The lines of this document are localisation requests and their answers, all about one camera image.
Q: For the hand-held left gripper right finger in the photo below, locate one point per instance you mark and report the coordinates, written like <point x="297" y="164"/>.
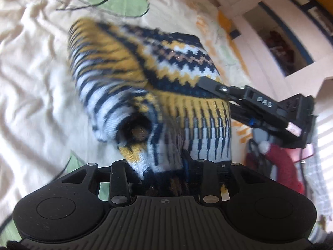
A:
<point x="208" y="178"/>

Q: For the grey cloth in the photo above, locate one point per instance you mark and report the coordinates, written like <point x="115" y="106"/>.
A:
<point x="262" y="136"/>

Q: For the red cloth with white pompom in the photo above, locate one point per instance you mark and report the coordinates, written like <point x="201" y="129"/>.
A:
<point x="282" y="164"/>

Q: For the white cabinet with navy trim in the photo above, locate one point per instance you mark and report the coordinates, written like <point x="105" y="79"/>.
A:
<point x="260" y="23"/>

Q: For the light plaid cloth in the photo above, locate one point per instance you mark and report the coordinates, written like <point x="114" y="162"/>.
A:
<point x="321" y="177"/>

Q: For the white printed bed sheet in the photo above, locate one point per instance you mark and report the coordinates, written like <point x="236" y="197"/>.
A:
<point x="31" y="70"/>

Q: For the navy yellow patterned knit sweater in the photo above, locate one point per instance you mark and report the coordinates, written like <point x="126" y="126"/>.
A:
<point x="182" y="65"/>

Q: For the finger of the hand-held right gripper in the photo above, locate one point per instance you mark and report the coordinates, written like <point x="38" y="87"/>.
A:
<point x="249" y="117"/>
<point x="213" y="86"/>

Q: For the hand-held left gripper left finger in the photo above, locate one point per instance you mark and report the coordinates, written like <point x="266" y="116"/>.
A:
<point x="119" y="178"/>

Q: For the dark red item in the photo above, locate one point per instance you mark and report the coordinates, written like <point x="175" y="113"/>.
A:
<point x="285" y="53"/>

